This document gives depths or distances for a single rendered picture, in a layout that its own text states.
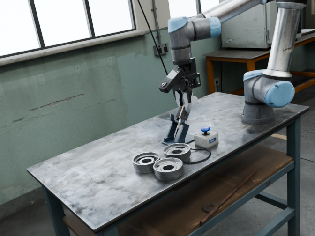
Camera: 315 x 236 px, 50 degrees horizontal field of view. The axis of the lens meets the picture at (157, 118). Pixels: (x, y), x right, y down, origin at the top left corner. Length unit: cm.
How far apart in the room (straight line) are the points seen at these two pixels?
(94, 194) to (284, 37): 92
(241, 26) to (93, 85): 156
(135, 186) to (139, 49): 207
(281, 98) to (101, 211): 82
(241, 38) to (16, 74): 212
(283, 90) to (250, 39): 207
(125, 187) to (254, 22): 252
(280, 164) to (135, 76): 174
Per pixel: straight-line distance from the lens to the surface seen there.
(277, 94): 141
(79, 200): 118
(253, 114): 157
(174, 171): 115
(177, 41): 124
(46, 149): 281
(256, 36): 341
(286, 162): 179
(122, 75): 301
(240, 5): 146
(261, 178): 164
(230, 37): 360
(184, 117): 132
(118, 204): 111
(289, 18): 142
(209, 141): 137
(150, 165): 122
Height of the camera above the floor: 140
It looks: 20 degrees down
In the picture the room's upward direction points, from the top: 8 degrees counter-clockwise
